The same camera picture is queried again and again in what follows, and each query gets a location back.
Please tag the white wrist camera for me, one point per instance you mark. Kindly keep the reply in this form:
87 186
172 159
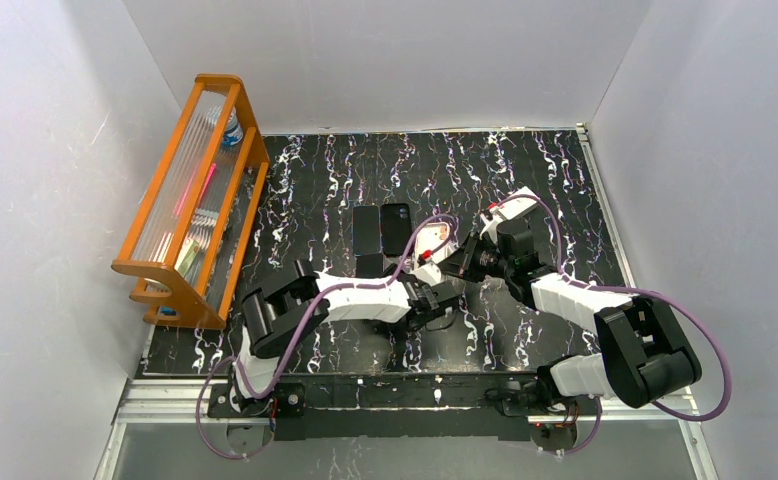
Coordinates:
430 272
492 217

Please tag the black phone case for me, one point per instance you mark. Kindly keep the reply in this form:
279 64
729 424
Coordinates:
396 228

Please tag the orange wooden rack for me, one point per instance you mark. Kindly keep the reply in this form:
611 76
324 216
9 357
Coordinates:
186 244

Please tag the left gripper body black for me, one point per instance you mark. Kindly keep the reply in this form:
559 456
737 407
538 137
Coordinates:
438 295

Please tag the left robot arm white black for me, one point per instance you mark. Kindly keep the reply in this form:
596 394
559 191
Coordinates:
279 311

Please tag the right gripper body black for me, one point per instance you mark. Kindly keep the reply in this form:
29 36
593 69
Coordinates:
516 247

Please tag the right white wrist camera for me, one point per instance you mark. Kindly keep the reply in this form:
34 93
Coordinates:
492 217

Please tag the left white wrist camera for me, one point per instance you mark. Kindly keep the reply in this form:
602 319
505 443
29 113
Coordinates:
430 272

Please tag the phone with purple edge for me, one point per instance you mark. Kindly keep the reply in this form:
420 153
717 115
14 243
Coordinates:
370 266

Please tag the phone with silver edge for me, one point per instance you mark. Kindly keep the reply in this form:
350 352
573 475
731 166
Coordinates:
366 234

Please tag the small white red box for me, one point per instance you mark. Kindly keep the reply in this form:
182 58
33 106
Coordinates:
516 204

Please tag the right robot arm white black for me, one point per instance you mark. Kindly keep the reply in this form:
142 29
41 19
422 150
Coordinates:
644 353

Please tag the blue labelled bottle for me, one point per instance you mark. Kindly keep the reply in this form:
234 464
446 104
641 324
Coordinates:
233 134

